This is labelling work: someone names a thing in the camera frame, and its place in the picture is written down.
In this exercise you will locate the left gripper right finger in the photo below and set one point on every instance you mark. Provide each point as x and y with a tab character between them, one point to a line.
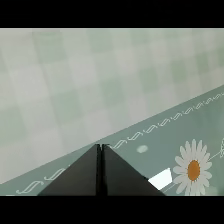
123	180

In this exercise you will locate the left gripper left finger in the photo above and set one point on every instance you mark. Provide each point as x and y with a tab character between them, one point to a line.
80	180

